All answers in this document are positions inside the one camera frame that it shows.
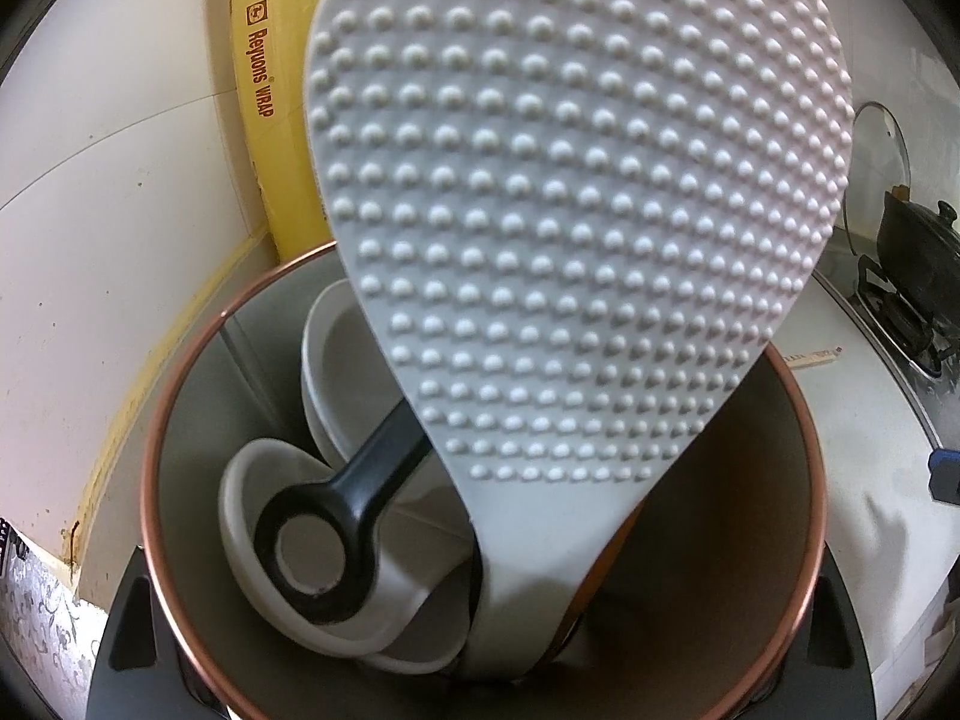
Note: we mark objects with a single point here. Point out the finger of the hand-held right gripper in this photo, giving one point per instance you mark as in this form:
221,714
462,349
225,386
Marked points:
946,474

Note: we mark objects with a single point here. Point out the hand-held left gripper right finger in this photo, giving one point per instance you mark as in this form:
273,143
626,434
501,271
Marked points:
855,694

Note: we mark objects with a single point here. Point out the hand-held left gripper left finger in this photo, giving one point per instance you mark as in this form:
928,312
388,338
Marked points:
105,690

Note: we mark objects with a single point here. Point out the red metal canister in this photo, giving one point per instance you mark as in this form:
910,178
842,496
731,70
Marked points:
712,540

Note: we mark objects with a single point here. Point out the white ceramic spoon blue lettering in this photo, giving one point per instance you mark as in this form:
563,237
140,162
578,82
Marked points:
330,367

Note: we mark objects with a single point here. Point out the white dimpled rice paddle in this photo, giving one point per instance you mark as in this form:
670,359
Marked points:
570,202

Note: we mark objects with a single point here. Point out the steel gas stove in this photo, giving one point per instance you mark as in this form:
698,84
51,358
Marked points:
922,390

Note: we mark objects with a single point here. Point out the paper-wrapped chopsticks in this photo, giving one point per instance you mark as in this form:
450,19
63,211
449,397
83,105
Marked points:
814,356

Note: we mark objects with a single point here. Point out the black lidded pot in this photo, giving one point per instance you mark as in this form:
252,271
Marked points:
911,232

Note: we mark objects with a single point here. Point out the glass pot lid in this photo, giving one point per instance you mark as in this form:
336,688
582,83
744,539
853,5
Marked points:
877,142

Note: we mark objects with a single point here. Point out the yellow cling wrap roll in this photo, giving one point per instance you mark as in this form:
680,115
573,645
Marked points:
277,127

